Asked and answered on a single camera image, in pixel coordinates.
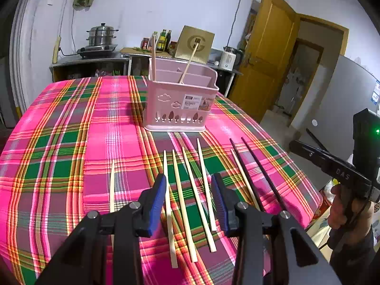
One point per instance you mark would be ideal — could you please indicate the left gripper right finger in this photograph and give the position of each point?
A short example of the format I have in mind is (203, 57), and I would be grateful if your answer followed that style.
(272, 249)

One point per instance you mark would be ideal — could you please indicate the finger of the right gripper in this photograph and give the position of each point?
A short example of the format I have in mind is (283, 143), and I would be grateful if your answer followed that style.
(307, 151)

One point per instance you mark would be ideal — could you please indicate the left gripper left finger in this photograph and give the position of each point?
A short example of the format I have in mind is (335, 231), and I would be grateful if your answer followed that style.
(81, 259)

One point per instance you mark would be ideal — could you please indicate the light wooden chopstick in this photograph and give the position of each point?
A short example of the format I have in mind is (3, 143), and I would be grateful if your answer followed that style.
(190, 243)
(247, 184)
(112, 188)
(207, 231)
(207, 189)
(170, 232)

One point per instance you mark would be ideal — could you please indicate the metal kitchen counter shelf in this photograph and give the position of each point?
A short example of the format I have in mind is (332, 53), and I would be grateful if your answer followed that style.
(131, 63)

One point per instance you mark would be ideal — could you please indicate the right hand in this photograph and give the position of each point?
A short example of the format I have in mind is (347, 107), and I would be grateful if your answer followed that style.
(337, 218)

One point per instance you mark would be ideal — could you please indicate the grey refrigerator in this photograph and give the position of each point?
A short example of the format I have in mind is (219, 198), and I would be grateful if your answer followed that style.
(350, 90)

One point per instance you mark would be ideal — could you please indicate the yellow wooden door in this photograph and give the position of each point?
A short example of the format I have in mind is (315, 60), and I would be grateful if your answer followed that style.
(268, 54)

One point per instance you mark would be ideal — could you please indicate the pink plaid tablecloth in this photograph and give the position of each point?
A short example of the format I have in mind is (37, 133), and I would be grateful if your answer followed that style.
(56, 166)

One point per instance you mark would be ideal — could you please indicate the white electric kettle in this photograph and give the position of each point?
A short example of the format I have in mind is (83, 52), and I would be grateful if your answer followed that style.
(227, 58)

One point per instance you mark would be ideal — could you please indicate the pink plastic utensil basket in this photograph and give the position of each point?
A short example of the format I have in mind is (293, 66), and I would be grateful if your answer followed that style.
(179, 96)

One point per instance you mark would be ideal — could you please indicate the wooden chopstick in basket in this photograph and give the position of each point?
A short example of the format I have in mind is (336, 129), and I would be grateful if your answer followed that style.
(153, 56)
(188, 63)

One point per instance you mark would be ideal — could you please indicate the gold cardboard box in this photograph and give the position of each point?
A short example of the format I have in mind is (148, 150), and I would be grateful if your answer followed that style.
(194, 40)

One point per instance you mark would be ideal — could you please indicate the dark sauce bottle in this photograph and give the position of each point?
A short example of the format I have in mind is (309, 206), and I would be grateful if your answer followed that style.
(168, 40)

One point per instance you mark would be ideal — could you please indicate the green soy sauce bottle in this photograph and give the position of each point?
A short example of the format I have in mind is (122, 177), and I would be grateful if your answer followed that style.
(161, 43)

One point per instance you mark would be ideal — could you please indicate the clear white bottle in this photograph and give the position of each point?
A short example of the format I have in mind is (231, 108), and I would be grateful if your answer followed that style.
(153, 41)

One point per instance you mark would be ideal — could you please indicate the black induction cooker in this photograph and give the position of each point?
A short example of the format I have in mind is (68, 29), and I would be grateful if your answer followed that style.
(91, 52)

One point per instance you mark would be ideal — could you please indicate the red sauce jar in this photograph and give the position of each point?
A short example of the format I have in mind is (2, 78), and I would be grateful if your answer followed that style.
(145, 43)

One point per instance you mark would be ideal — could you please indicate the white power strip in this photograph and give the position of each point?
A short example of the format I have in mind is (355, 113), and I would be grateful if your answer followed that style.
(56, 49)

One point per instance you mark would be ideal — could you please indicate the steel steamer pot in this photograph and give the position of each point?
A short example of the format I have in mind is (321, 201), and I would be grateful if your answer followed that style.
(102, 35)

